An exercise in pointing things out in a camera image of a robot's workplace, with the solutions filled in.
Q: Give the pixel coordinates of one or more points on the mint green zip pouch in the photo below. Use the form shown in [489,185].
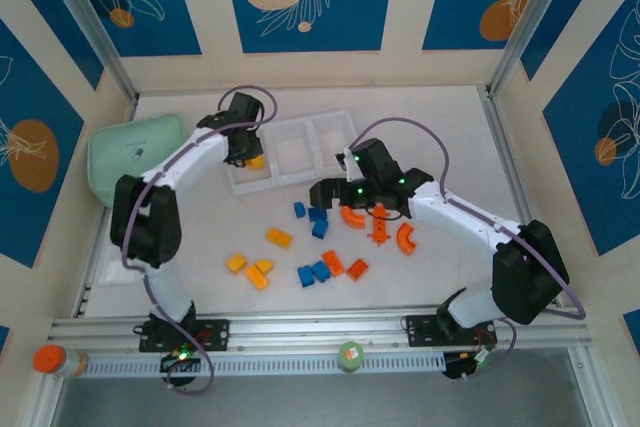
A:
[140,157]

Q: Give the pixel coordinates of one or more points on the orange curved lego piece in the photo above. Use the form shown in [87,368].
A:
[406,241]
[352,218]

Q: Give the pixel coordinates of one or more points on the orange cross-shaped lego piece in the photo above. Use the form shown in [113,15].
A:
[380,229]

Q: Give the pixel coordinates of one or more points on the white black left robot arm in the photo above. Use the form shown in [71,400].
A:
[190,157]

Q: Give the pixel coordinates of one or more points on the aluminium frame post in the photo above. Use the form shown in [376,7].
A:
[90,27]
[535,22]

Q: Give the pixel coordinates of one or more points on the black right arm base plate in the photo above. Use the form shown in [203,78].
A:
[422,329]

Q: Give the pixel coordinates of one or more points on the green tape roll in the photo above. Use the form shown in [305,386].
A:
[351,356]

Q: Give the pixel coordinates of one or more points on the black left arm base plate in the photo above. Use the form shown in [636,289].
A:
[215,334]

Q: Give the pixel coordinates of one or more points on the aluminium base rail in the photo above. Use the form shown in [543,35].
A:
[320,327]

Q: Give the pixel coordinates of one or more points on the jar with orange lid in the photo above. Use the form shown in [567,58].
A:
[50,359]

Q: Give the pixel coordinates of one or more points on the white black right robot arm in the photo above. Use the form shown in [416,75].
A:
[465,217]

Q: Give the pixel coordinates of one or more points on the orange lego brick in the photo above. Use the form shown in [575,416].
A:
[332,263]
[357,269]

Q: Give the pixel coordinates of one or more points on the white three-compartment tray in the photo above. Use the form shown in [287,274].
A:
[295,147]

